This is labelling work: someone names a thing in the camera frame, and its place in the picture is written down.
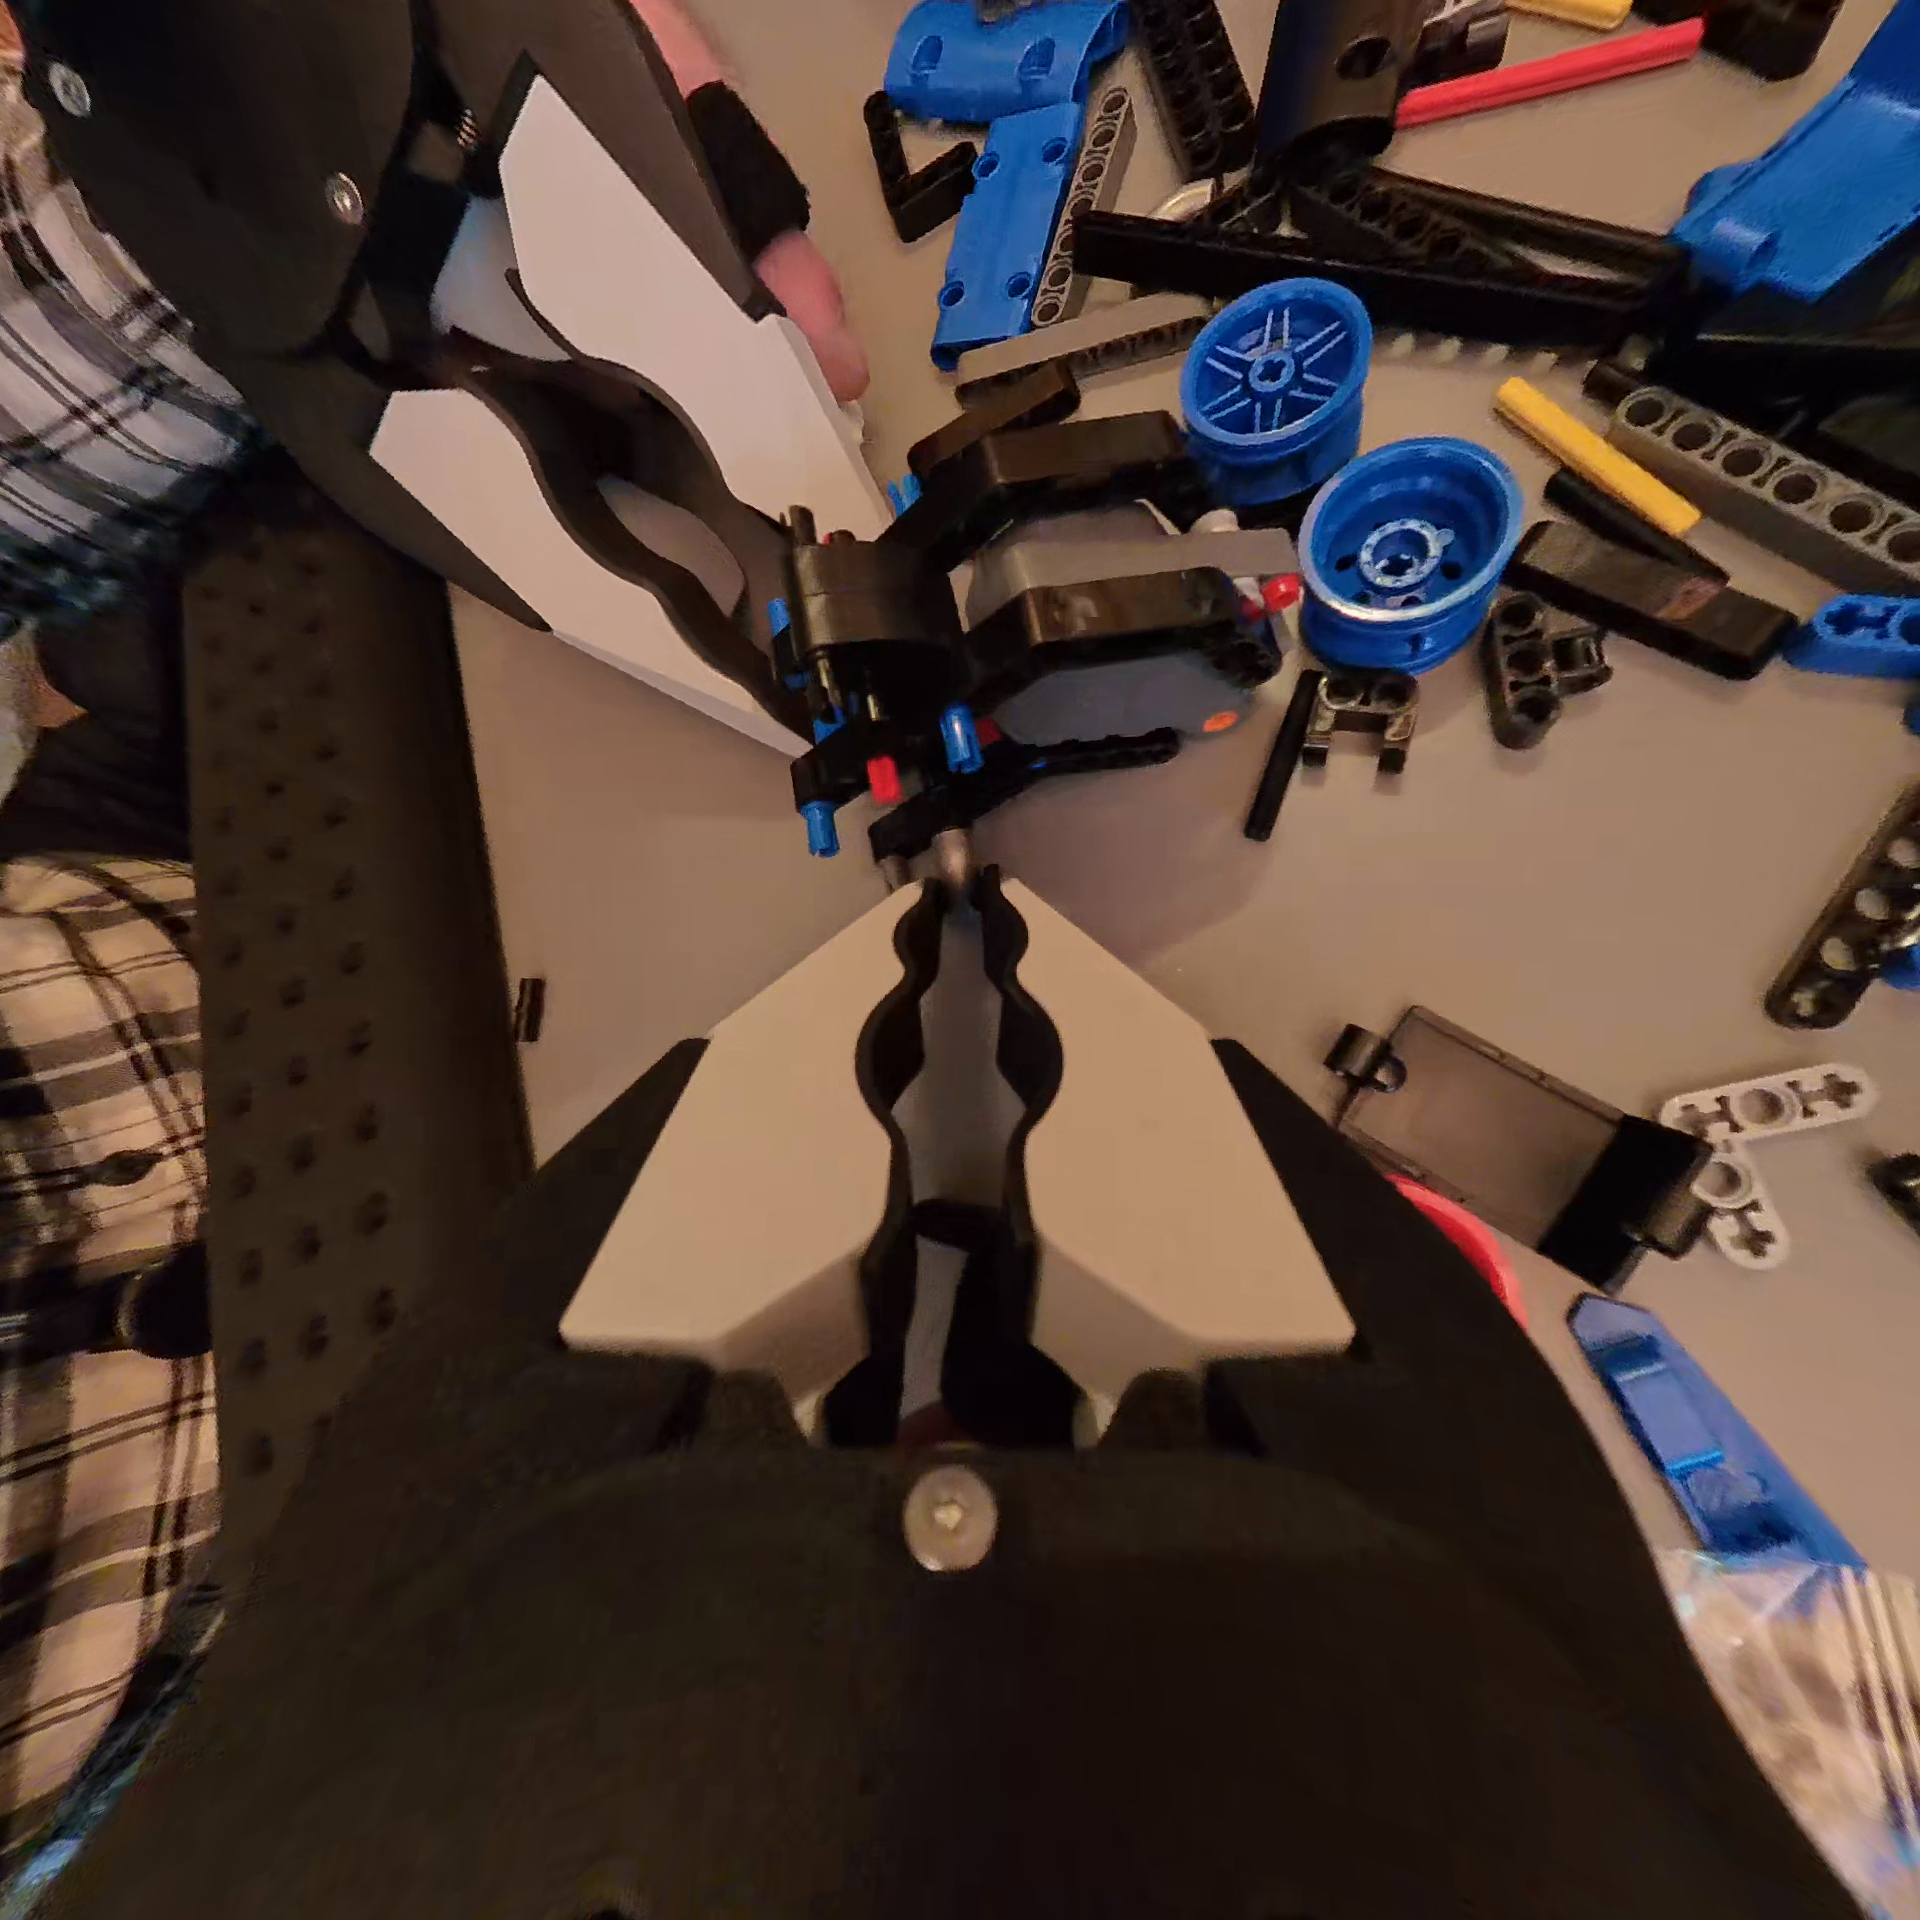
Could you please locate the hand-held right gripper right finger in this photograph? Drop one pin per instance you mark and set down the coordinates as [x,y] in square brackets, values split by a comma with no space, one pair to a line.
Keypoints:
[1185,1200]

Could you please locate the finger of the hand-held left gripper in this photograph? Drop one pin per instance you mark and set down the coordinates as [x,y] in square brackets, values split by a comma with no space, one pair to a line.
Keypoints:
[450,464]
[643,269]

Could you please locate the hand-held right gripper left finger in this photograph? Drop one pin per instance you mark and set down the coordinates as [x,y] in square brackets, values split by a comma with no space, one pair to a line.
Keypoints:
[721,1200]

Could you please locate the black blue brick assembly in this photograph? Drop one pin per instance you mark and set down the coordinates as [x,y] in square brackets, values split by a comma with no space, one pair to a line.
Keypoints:
[871,613]

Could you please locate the person's left forearm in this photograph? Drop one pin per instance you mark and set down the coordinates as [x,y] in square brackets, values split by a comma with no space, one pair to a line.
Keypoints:
[106,390]

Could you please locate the grey desk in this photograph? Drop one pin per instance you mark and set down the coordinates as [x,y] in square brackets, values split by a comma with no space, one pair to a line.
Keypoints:
[1423,900]

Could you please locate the person's left hand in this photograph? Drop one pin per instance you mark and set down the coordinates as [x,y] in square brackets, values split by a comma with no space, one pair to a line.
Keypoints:
[827,323]

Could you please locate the short black pin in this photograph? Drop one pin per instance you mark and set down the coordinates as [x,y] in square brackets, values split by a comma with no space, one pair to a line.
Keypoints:
[530,1009]

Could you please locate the red toy wheel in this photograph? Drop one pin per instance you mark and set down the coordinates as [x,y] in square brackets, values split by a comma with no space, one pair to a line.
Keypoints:
[1464,1246]

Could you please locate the black hinged panel piece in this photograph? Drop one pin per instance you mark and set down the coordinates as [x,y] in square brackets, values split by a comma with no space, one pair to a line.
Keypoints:
[1502,1125]

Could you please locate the blue curved panel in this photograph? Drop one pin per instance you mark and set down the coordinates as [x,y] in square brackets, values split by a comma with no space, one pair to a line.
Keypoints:
[1798,195]
[989,51]

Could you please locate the black perforated pad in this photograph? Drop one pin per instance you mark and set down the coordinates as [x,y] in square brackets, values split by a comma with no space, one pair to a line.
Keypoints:
[332,900]

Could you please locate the grey pull-back motor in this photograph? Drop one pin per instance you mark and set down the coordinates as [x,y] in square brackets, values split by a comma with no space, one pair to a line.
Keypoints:
[1111,659]

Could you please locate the small blue panel piece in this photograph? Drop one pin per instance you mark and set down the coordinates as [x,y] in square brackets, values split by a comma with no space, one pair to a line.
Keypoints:
[1694,1424]

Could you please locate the white angled connector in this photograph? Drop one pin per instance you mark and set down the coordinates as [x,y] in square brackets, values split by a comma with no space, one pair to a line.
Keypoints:
[1763,1106]

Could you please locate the blue toy wheel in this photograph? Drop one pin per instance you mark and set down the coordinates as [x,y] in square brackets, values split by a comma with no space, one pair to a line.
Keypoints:
[1403,555]
[1275,381]

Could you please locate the person's plaid shirt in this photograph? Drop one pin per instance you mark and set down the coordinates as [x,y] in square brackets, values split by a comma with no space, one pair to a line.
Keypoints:
[90,1081]

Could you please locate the scattered black brick pieces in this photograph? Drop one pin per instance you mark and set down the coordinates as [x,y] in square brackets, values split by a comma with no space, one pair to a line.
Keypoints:
[1350,238]

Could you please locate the clear plastic bag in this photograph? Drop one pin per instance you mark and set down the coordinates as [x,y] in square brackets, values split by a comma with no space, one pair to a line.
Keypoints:
[1833,1694]

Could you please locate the long yellow axle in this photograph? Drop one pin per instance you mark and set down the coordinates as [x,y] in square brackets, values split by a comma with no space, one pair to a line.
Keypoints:
[1590,451]

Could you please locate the blue angled beam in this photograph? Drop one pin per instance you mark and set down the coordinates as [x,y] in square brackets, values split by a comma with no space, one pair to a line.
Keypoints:
[1862,638]

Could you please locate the dark grey perforated beam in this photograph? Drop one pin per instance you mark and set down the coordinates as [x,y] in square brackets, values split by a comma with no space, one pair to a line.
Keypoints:
[1755,476]

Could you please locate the red axle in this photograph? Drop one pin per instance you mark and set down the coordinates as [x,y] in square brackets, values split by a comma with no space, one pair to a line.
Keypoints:
[1560,65]

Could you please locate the short yellow axle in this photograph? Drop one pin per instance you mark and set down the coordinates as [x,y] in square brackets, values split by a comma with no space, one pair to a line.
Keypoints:
[1568,13]

